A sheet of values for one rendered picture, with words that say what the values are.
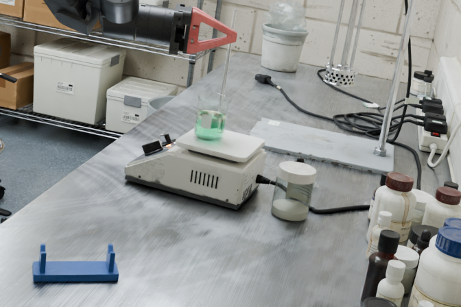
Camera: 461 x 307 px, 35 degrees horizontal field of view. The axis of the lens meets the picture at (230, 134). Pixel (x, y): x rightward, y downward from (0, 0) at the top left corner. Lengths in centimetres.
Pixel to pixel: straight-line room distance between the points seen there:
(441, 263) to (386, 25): 271
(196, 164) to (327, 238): 23
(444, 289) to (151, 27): 56
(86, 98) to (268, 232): 245
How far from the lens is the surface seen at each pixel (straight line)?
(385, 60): 355
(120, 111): 339
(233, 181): 113
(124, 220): 106
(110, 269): 90
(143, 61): 376
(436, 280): 87
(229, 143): 117
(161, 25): 112
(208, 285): 93
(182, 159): 115
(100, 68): 341
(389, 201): 109
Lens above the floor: 120
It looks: 17 degrees down
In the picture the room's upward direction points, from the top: 9 degrees clockwise
